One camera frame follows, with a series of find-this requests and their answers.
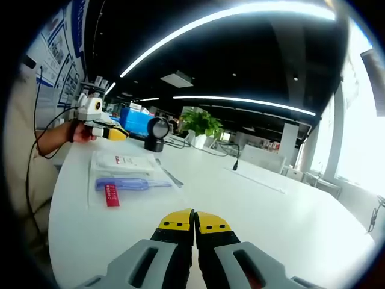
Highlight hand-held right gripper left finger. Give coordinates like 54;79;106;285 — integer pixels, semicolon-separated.
75;207;195;289

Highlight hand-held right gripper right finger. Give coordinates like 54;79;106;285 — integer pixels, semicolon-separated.
194;211;326;289

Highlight clear plastic sheet goods packet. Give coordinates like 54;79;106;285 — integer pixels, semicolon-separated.
87;150;185;209

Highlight person's left hand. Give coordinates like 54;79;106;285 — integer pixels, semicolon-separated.
73;121;99;144

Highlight blue plastic box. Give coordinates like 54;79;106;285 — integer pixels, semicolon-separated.
119;108;155;134

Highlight black barcode scanner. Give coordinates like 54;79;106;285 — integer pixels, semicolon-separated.
144;117;171;153

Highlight white table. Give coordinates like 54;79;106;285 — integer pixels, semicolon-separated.
48;131;377;289

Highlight slim silver strip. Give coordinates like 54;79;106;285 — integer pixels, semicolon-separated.
155;158;185;188

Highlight person's beige clothing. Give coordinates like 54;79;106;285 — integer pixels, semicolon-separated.
5;61;58;250

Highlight ceiling air vent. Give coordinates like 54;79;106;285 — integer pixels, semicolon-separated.
160;70;194;89

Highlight white plant pot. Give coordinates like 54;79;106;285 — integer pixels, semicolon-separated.
193;134;209;150

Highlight green potted plant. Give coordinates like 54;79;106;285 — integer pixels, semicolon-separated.
179;106;226;141

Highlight long ceiling light strip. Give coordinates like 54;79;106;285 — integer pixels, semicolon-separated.
119;2;337;79
172;95;317;117

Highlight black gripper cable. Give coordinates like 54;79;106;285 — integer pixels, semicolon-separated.
25;66;79;241

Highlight blue framed wall posters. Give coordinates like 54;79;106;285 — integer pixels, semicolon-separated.
25;0;91;109

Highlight black scanner cable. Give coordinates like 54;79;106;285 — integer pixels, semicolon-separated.
164;135;230;158

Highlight black gooseneck cable plug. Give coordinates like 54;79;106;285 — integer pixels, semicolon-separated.
221;143;242;172

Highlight black cable bundle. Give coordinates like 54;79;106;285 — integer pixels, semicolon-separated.
366;194;385;235

